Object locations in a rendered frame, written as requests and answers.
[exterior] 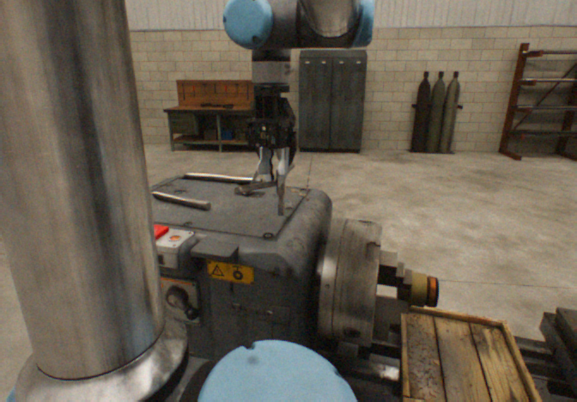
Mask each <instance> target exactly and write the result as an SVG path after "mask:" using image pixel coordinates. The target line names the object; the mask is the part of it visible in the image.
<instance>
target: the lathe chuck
mask: <svg viewBox="0 0 577 402"><path fill-rule="evenodd" d="M359 221H363V220H356V219H348V220H347V222H346V225H345V228H344V231H343V238H342V244H341V248H340V253H339V260H338V265H337V278H336V285H335V294H334V304H333V317H332V334H333V338H334V340H337V341H341V342H345V343H349V344H357V345H360V346H365V347H368V348H370V347H371V343H372V335H373V327H374V310H375V301H376V292H377V283H378V274H379V264H380V261H379V260H377V259H375V260H374V261H373V262H370V261H367V259H366V254H367V245H370V243H373V244H375V246H376V247H381V237H382V227H383V223H382V222H371V221H367V222H370V223H364V222H359ZM347 328H353V329H356V330H357V331H358V332H359V333H360V334H359V335H358V336H357V337H351V336H349V335H348V334H346V332H345V329H347Z"/></svg>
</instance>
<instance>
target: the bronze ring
mask: <svg viewBox="0 0 577 402"><path fill-rule="evenodd" d="M397 298H398V299H401V300H406V301H408V302H409V308H410V307H411V306H414V307H419V308H424V306H427V307H428V308H436V307H437V304H438V299H439V280H438V278H437V277H431V276H428V277H427V275H426V274H425V273H420V272H414V271H413V270H412V285H411V289H401V288H397Z"/></svg>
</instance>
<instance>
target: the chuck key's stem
mask: <svg viewBox="0 0 577 402"><path fill-rule="evenodd" d="M276 194H277V195H278V205H277V206H278V215H279V216H284V214H285V203H284V195H285V194H286V179H285V181H284V182H283V183H282V184H281V185H280V187H277V185H276Z"/></svg>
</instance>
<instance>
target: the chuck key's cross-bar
mask: <svg viewBox="0 0 577 402"><path fill-rule="evenodd" d="M277 177H278V176H277ZM277 177H276V178H275V179H274V180H273V181H267V182H261V183H256V184H250V185H243V186H236V187H235V188H234V192H235V193H242V192H249V191H254V190H258V189H263V188H267V187H272V186H276V185H277Z"/></svg>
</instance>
